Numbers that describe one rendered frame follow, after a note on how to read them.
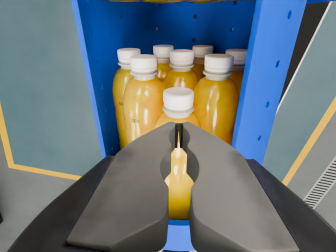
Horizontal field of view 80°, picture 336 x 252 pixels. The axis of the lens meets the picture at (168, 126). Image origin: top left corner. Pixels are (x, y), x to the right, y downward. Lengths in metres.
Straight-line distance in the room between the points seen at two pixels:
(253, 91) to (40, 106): 1.76
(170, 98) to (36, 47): 1.53
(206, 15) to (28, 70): 1.52
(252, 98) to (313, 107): 1.60
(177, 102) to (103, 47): 0.19
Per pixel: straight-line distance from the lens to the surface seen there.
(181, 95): 0.24
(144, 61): 0.28
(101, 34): 0.38
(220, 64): 0.28
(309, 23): 1.44
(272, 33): 0.21
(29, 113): 1.96
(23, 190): 2.60
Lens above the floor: 1.41
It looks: 62 degrees down
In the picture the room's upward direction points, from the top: 173 degrees counter-clockwise
